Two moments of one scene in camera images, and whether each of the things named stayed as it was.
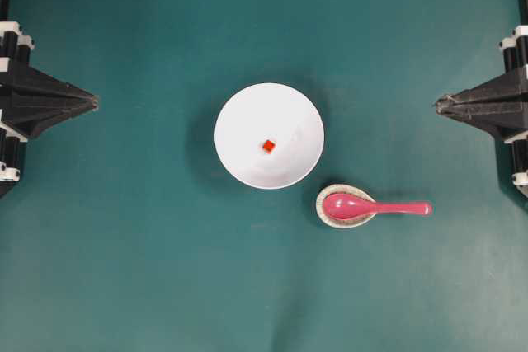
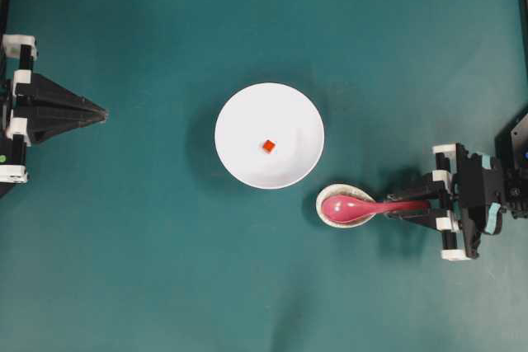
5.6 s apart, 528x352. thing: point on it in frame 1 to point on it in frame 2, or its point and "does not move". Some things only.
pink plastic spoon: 350,207 does not move
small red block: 268,146 does not move
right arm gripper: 502,102 to 476,192
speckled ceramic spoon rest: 341,222 does not move
